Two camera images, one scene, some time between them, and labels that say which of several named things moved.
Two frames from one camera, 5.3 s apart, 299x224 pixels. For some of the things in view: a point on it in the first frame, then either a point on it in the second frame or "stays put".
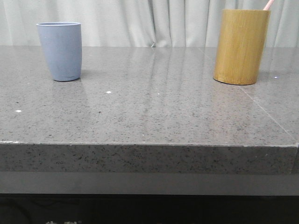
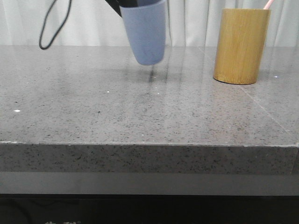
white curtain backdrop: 140,23 stays put
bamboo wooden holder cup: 240,43 stays put
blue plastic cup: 61,43 to 145,22
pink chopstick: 268,5 stays put
